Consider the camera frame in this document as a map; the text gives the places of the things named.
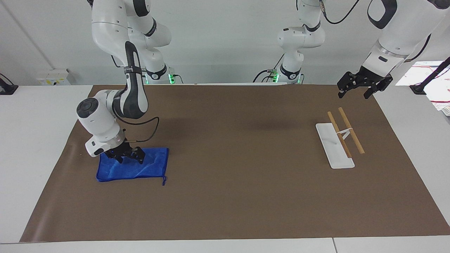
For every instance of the white rack with wooden rods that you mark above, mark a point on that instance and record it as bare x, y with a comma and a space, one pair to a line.
334, 146

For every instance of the black stand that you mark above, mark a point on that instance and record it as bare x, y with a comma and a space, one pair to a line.
7, 88
427, 82

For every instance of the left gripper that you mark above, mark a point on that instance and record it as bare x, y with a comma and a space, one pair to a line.
372, 78

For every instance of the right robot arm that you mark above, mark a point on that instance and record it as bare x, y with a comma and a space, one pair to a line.
100, 119

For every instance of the blue towel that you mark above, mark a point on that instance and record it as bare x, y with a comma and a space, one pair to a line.
133, 170

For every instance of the white paper sheets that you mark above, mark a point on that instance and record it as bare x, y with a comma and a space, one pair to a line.
418, 72

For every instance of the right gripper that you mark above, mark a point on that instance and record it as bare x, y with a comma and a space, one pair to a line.
123, 149

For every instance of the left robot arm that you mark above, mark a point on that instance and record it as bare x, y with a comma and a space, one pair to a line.
400, 31

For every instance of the white wall socket box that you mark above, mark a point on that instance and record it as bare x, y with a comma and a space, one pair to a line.
54, 77

